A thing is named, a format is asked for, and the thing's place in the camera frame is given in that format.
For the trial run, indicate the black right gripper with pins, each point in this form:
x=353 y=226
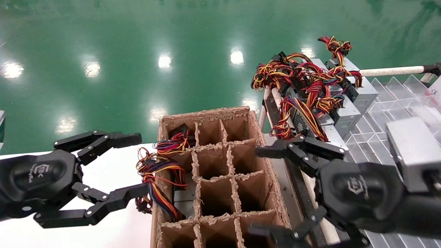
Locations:
x=358 y=193

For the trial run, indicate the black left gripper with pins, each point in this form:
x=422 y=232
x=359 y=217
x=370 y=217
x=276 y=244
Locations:
x=38 y=179

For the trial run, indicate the white rack pipe under supplies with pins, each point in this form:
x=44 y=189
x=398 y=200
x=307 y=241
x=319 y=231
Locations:
x=329 y=234

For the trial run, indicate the short white rack pipe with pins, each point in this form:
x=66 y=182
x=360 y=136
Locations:
x=263 y=117

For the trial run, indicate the clear plastic divider tray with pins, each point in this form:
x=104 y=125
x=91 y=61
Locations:
x=379 y=113

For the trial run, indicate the brown cardboard divider box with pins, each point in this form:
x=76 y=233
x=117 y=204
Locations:
x=206 y=113

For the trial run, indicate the long white rack pipe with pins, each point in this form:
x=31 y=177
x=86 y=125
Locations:
x=392 y=71

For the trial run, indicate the black pipe connector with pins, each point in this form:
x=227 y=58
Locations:
x=434 y=69

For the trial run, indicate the grey metal rack rail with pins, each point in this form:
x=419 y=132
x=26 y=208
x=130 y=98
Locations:
x=286 y=193

